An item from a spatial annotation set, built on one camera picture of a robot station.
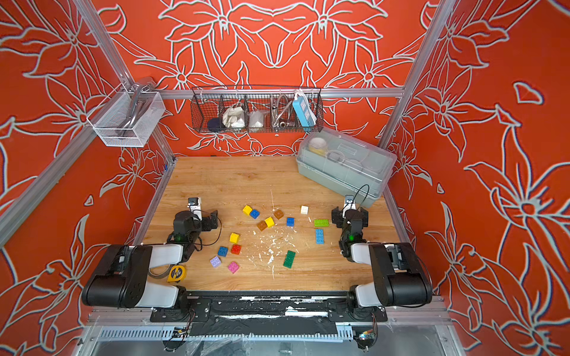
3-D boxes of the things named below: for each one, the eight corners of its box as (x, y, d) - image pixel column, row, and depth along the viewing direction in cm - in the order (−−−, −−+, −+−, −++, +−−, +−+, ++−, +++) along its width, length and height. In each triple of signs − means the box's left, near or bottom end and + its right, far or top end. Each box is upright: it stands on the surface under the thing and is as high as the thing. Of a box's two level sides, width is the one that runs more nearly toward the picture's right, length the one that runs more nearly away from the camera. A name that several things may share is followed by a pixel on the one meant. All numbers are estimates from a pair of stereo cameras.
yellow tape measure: (170, 281, 82) (167, 279, 79) (174, 268, 85) (171, 265, 83) (183, 281, 82) (181, 279, 79) (187, 268, 85) (185, 265, 83)
